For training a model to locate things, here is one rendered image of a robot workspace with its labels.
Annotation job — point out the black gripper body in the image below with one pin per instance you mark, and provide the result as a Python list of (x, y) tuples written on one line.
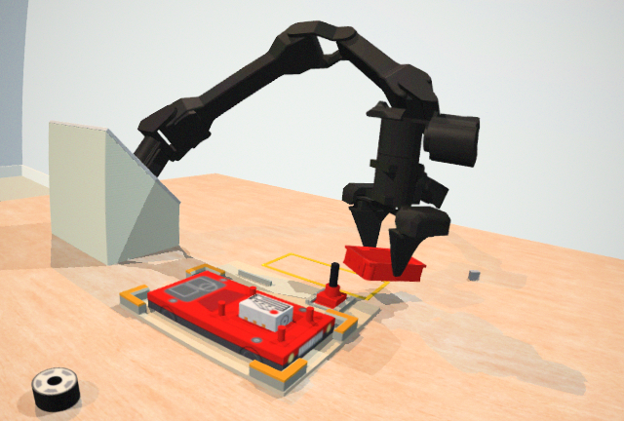
[(392, 188)]

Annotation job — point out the black toy wheel with white hub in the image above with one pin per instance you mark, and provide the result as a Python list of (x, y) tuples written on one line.
[(55, 389)]

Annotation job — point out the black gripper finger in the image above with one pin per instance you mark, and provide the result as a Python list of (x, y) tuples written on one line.
[(368, 223), (402, 248)]

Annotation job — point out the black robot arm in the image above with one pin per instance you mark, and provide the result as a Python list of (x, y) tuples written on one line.
[(415, 110)]

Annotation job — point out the red car hood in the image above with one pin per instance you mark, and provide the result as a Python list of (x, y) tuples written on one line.
[(374, 264)]

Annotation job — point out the yellow rectangular outline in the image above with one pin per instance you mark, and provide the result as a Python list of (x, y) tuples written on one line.
[(366, 298)]

